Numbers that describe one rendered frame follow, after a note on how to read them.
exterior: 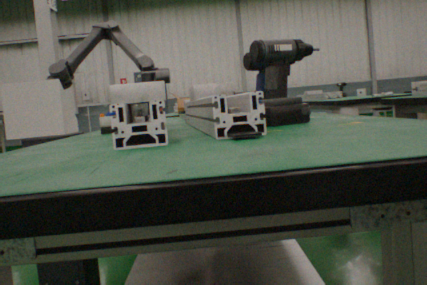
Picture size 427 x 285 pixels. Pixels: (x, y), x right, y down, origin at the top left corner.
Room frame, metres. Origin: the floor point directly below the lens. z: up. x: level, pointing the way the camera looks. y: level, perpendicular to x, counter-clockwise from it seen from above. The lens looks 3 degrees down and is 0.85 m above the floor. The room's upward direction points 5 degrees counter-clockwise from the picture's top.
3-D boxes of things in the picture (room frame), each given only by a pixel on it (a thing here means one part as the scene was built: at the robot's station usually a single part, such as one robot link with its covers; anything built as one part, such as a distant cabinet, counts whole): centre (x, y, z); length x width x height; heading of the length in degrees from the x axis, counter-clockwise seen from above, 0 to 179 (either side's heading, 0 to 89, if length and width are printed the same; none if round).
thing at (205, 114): (1.13, 0.00, 0.82); 0.80 x 0.10 x 0.09; 8
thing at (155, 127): (1.11, 0.19, 0.82); 0.80 x 0.10 x 0.09; 8
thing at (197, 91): (1.13, 0.00, 0.87); 0.16 x 0.11 x 0.07; 8
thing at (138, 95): (0.86, 0.16, 0.87); 0.16 x 0.11 x 0.07; 8
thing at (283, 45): (1.00, -0.21, 0.89); 0.20 x 0.08 x 0.22; 111
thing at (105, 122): (1.37, 0.35, 0.81); 0.10 x 0.08 x 0.06; 98
